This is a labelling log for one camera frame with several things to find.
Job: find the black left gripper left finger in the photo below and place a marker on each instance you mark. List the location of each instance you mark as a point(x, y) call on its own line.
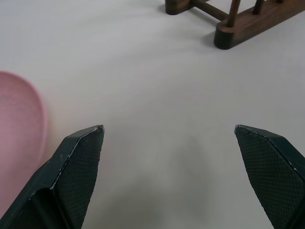
point(71, 176)

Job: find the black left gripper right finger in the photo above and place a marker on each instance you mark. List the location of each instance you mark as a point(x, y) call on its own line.
point(274, 171)

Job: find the dark wooden dish rack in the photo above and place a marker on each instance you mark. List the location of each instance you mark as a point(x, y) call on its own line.
point(240, 21)

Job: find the pink plate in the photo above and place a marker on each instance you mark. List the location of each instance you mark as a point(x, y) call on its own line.
point(19, 133)

